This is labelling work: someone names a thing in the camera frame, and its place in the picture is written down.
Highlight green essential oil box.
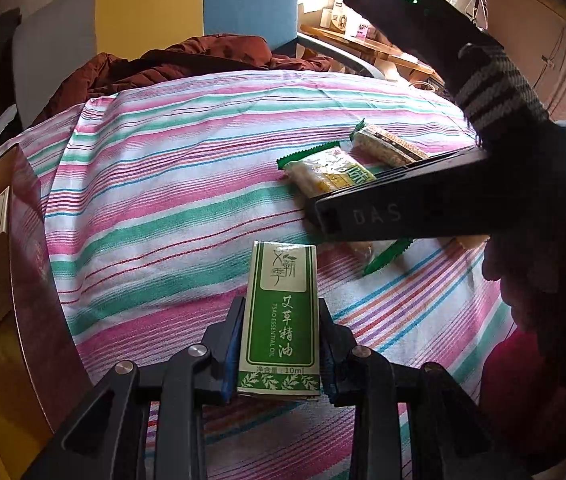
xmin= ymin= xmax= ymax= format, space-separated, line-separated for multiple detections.
xmin=237 ymin=242 xmax=320 ymax=400

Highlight green snack packet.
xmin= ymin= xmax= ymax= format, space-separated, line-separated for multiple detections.
xmin=277 ymin=141 xmax=414 ymax=276

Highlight right hand in shadow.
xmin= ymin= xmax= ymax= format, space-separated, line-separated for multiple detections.
xmin=483 ymin=232 xmax=566 ymax=348

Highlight gold metal tray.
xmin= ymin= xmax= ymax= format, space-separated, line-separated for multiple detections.
xmin=0 ymin=145 xmax=91 ymax=479

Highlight wooden desk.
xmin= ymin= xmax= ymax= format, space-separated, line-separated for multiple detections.
xmin=300 ymin=24 xmax=438 ymax=76

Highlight striped bed sheet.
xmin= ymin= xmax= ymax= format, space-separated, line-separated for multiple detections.
xmin=17 ymin=70 xmax=513 ymax=396

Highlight dark red jacket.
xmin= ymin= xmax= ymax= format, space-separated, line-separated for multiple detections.
xmin=32 ymin=34 xmax=332 ymax=125

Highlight black rolled mat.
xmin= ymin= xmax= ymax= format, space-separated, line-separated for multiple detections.
xmin=0 ymin=8 xmax=21 ymax=116

